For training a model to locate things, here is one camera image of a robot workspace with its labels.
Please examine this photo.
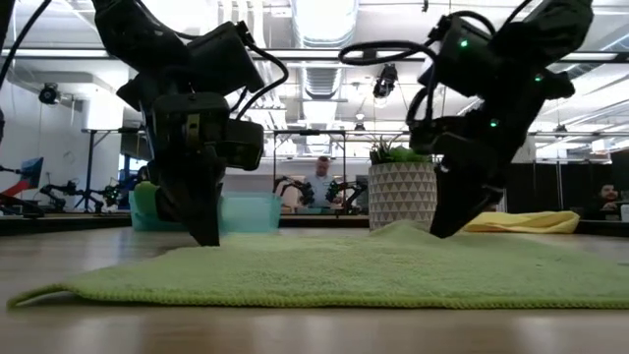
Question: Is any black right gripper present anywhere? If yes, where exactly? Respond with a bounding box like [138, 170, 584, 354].
[410, 112, 522, 240]

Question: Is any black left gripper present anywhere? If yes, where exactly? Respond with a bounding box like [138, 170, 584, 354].
[152, 92, 232, 248]

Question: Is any teal translucent plastic bin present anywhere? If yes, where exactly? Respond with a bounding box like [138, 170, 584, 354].
[128, 190, 284, 234]

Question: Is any light green microfiber towel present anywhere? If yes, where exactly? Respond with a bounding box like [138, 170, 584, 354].
[7, 219, 629, 311]

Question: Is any yellow microfiber towel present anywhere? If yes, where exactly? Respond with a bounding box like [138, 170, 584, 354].
[461, 209, 582, 235]

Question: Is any succulent in patterned pot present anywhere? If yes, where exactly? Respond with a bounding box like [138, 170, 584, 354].
[368, 137, 439, 233]

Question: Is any black room partition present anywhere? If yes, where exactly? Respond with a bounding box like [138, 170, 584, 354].
[510, 149, 629, 221]

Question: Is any person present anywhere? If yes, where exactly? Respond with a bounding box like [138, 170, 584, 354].
[311, 155, 342, 208]
[586, 183, 623, 221]

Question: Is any blue and red tilted screen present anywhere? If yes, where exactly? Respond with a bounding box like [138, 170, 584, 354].
[0, 155, 45, 199]

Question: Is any black ceiling spotlight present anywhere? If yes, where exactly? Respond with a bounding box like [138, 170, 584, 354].
[37, 82, 62, 106]

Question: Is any black overhead crossbeam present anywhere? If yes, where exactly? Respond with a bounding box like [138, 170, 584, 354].
[0, 47, 629, 63]

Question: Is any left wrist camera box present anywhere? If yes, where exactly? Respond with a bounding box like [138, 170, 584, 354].
[226, 119, 266, 173]

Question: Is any black aluminium table frame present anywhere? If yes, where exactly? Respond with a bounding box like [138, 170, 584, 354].
[0, 213, 629, 238]

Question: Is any black background station frame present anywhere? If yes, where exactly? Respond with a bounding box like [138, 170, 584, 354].
[271, 128, 348, 215]

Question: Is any black hanging camera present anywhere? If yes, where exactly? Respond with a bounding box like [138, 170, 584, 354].
[372, 62, 400, 99]

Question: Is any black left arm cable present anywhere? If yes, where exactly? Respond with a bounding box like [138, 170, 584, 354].
[234, 41, 291, 122]

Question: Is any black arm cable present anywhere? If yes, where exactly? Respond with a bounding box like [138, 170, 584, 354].
[234, 41, 291, 122]
[338, 10, 492, 124]

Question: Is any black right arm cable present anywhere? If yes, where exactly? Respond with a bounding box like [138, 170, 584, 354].
[338, 10, 492, 124]

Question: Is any silver ventilation duct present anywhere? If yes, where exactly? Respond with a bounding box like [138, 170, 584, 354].
[289, 0, 361, 99]

